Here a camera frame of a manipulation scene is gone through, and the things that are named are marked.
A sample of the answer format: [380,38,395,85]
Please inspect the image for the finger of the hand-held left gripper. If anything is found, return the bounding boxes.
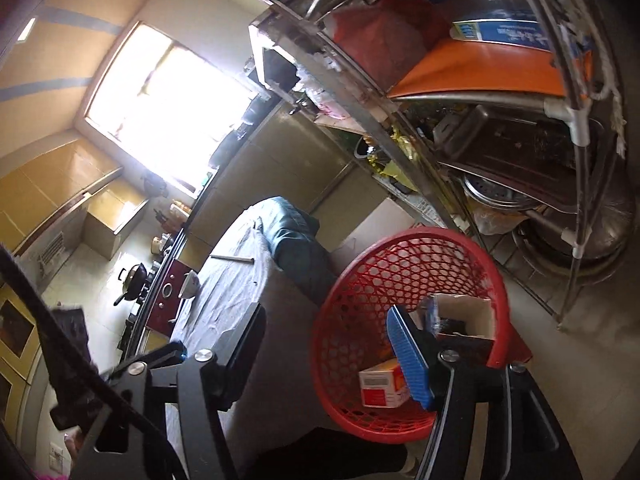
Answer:
[100,341,187,381]

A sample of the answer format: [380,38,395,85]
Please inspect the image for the yellow crumpled packaging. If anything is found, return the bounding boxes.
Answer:
[367,127,420,192]

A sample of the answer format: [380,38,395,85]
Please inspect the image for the microwave oven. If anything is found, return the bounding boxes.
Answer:
[249,15,301,92]

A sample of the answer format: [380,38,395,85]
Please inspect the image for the black wok with lid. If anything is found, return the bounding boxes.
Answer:
[114,262,149,307]

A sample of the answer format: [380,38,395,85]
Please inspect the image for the orange flat board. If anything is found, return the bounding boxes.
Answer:
[387,40,593,98]

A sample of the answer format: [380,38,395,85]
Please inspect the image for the dark cardboard box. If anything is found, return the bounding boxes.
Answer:
[419,294,496,368]

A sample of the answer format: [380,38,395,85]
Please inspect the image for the metal storage rack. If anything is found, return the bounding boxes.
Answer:
[250,0,626,331]

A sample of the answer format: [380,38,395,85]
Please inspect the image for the small orange white box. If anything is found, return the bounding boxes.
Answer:
[359,357,413,408]

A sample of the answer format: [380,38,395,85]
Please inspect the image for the steel range hood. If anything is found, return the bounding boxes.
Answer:
[10,200,93,281]

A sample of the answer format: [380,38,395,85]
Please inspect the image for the white ceramic bowl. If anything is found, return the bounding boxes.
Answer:
[179,270,202,301]

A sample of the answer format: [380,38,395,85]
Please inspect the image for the steel rectangular tray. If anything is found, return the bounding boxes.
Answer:
[432,105,591,201]

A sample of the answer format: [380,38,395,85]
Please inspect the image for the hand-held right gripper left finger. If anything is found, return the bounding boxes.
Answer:
[70,302,268,480]

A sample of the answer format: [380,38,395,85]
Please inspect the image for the red plastic mesh basket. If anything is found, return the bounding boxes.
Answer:
[310,226,533,445]

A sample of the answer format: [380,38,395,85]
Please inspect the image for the grey tablecloth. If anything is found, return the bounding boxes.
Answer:
[165,199,346,466]

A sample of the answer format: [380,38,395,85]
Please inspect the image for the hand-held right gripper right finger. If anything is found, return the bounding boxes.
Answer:
[386,304,583,480]

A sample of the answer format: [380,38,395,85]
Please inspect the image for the dark round hanging utensil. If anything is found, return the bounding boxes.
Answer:
[142,172,169,197]

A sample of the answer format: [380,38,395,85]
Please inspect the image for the large steel pot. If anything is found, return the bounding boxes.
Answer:
[515,195,636,262]

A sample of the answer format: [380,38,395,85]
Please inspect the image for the black braided cable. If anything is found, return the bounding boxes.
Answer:
[0,245,171,466]

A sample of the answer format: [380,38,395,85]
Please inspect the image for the kitchen window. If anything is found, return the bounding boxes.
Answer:
[82,22,261,196]

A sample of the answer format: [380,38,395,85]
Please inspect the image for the red plastic bag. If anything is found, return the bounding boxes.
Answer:
[332,0,453,88]

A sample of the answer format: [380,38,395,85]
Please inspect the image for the maroon built-in oven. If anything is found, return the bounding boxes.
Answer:
[145,259,193,333]

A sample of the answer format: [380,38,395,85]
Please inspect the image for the blue white carton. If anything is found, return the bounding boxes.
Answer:
[450,0,556,53]

